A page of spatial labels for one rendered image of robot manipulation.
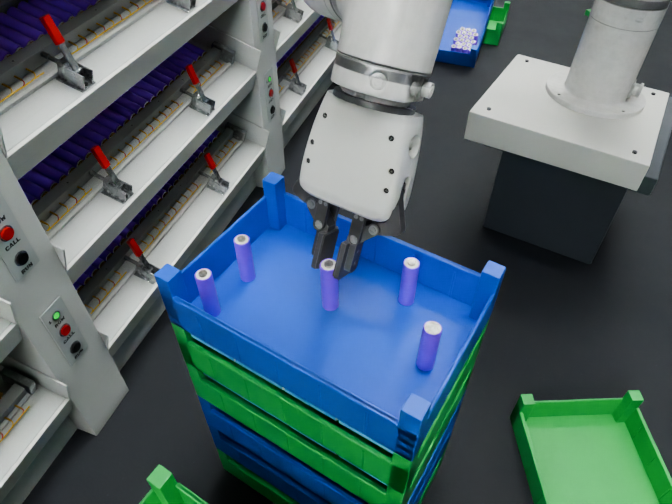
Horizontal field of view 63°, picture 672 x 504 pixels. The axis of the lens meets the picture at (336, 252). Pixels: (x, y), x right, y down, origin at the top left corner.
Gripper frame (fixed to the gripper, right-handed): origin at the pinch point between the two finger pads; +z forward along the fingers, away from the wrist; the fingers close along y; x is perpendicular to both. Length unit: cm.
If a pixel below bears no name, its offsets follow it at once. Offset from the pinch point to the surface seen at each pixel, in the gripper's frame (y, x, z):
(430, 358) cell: -12.2, -1.4, 7.0
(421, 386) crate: -12.4, -0.9, 10.2
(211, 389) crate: 11.4, 0.9, 23.9
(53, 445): 40, 1, 53
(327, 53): 64, -103, -8
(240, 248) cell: 11.1, 0.3, 4.3
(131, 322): 41, -14, 35
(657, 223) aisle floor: -34, -102, 7
